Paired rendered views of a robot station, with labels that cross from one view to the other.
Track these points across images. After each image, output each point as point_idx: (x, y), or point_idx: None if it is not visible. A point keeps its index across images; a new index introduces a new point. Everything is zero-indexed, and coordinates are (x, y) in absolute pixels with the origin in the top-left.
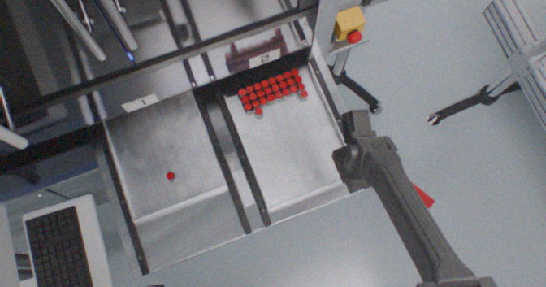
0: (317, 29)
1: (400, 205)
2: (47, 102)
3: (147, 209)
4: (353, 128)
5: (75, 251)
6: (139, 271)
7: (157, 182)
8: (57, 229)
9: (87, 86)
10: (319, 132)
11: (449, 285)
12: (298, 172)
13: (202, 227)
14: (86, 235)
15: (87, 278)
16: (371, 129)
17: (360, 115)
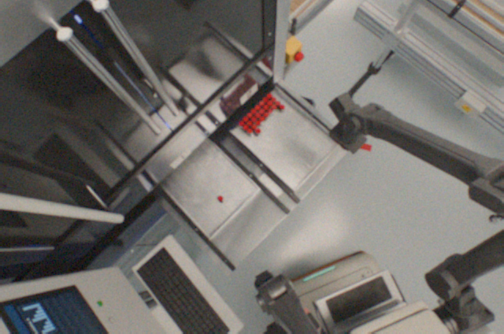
0: (276, 60)
1: (416, 139)
2: (124, 183)
3: (214, 227)
4: (343, 108)
5: (179, 276)
6: (228, 270)
7: (212, 206)
8: (160, 267)
9: (146, 161)
10: (302, 128)
11: (491, 175)
12: (301, 159)
13: (256, 222)
14: (180, 262)
15: (194, 290)
16: (355, 104)
17: (343, 98)
